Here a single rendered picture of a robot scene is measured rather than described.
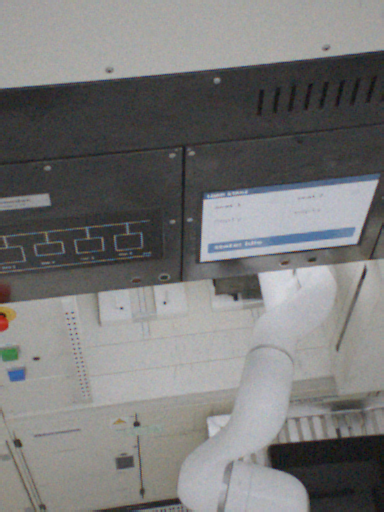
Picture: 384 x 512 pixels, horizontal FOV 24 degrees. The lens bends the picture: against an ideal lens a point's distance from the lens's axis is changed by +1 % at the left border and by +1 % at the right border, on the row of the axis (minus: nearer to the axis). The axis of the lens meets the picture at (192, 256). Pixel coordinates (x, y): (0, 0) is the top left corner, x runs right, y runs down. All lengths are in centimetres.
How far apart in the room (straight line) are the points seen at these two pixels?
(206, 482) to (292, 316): 36
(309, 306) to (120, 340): 61
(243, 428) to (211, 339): 67
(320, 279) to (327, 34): 69
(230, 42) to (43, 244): 50
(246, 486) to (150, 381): 63
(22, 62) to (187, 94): 22
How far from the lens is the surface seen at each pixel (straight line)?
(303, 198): 149
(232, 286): 214
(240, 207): 148
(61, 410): 215
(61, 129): 128
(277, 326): 171
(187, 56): 119
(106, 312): 220
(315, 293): 177
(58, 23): 113
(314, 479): 221
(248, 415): 155
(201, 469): 158
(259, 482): 160
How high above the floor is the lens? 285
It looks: 59 degrees down
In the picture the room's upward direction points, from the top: 2 degrees clockwise
